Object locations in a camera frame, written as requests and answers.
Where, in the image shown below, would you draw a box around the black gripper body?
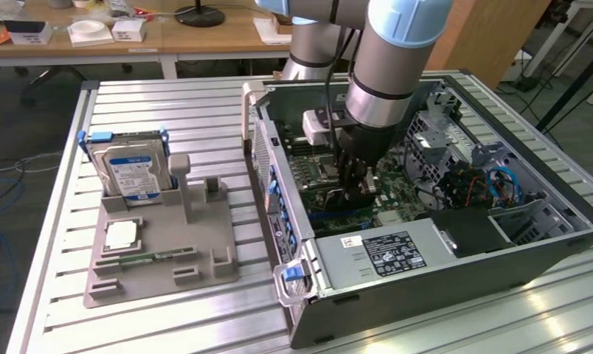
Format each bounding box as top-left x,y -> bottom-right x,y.
338,124 -> 394,165

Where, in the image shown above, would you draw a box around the CPU socket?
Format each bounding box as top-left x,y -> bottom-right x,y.
314,153 -> 341,182

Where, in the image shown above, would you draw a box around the green motherboard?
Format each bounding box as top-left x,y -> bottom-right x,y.
281,123 -> 426,237

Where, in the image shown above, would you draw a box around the silver chipset heatsink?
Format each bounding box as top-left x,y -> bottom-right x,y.
377,211 -> 408,225

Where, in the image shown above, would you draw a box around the perforated metal drive cage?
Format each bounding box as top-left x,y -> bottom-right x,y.
397,91 -> 476,185

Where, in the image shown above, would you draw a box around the grey power supply unit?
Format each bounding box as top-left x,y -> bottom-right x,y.
309,219 -> 460,291

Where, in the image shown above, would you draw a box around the metal disk bay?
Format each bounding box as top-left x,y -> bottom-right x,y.
488,196 -> 574,245

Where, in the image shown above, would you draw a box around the black open PC case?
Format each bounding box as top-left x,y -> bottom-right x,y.
241,69 -> 593,350

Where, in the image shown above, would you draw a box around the white paper stack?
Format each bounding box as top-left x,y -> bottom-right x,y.
253,16 -> 294,46

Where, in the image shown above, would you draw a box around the grey parts rack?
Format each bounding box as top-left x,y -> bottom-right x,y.
83,153 -> 242,310

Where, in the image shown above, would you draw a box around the white bin red spot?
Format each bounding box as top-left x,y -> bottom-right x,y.
501,49 -> 532,84

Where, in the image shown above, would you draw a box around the wooden cabinet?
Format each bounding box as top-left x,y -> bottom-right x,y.
422,0 -> 553,89

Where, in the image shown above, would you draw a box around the wooden desk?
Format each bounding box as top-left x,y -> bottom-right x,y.
0,0 -> 432,80

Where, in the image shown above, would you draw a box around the silver hard disk blue label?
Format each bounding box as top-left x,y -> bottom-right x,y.
90,142 -> 167,204

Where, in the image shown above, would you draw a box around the black slanted pole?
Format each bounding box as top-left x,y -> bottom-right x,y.
534,35 -> 593,132

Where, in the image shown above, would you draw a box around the green RAM stick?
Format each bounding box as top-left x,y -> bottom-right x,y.
117,249 -> 186,266

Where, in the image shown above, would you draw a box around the black lamp base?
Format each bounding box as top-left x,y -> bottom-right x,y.
174,0 -> 227,28

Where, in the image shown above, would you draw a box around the silver CPU chip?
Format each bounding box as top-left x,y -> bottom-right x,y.
103,222 -> 141,249

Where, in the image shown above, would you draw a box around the blue disk caddy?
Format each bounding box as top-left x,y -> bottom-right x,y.
78,126 -> 173,193

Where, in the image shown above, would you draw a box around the small white box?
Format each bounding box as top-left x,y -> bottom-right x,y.
111,18 -> 149,43

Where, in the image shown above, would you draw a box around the white moulded tray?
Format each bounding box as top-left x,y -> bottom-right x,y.
67,20 -> 117,47

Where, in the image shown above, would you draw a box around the black office chair base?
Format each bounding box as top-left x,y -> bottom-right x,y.
15,64 -> 89,108

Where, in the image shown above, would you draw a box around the white box black top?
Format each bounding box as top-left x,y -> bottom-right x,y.
3,20 -> 55,46

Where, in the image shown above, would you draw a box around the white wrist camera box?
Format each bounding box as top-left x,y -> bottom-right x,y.
302,109 -> 345,146

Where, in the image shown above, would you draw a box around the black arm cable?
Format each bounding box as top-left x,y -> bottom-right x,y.
325,0 -> 365,163

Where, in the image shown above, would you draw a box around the red wire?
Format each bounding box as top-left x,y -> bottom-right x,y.
465,176 -> 490,207

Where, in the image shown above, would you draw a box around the blue wire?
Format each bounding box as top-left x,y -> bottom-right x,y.
488,166 -> 525,208

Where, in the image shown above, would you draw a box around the white desk frame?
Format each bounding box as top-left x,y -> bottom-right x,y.
522,0 -> 593,105

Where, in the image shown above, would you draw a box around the grey floor cable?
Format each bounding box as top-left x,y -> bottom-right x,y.
0,151 -> 62,175

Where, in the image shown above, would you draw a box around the blue floor cable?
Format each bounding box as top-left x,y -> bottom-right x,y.
0,162 -> 23,315

